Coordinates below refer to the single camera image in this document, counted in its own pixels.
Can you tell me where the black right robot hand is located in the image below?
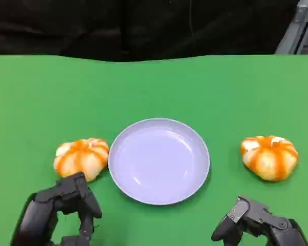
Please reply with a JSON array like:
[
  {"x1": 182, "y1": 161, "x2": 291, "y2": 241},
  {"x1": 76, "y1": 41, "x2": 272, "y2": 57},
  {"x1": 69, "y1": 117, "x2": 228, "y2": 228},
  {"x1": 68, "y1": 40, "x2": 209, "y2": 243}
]
[{"x1": 211, "y1": 196, "x2": 308, "y2": 246}]

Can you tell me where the black fabric backdrop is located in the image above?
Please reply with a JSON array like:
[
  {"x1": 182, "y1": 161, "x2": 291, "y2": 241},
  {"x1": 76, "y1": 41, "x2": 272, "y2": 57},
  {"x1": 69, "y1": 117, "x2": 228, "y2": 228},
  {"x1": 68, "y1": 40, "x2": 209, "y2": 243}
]
[{"x1": 0, "y1": 0, "x2": 298, "y2": 62}]

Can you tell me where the aluminium frame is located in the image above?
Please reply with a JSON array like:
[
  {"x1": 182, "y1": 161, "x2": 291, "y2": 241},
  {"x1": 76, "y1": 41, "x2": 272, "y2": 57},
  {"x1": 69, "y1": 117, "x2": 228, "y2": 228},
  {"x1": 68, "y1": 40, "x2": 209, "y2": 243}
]
[{"x1": 275, "y1": 0, "x2": 308, "y2": 55}]

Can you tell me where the lilac plate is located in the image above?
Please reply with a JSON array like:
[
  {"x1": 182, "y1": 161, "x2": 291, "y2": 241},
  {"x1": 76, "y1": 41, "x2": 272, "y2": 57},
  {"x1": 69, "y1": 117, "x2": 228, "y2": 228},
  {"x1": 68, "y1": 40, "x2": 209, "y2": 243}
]
[{"x1": 107, "y1": 117, "x2": 210, "y2": 206}]

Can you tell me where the orange white toy bread roll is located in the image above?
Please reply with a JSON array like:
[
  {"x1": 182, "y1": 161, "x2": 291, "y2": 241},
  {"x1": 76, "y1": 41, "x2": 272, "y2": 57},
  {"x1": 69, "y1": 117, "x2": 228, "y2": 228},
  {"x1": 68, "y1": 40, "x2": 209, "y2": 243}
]
[
  {"x1": 240, "y1": 135, "x2": 299, "y2": 182},
  {"x1": 53, "y1": 137, "x2": 110, "y2": 182}
]

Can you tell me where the green table cloth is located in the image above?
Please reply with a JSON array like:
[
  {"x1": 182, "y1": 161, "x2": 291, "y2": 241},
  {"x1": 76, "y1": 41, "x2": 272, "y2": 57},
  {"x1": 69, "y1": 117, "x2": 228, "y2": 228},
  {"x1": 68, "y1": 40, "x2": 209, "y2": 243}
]
[{"x1": 0, "y1": 54, "x2": 308, "y2": 246}]

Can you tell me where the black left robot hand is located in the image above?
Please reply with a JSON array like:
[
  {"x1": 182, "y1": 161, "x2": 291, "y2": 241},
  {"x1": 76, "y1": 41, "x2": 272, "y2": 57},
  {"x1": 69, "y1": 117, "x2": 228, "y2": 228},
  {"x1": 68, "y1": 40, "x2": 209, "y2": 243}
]
[{"x1": 10, "y1": 172, "x2": 103, "y2": 246}]

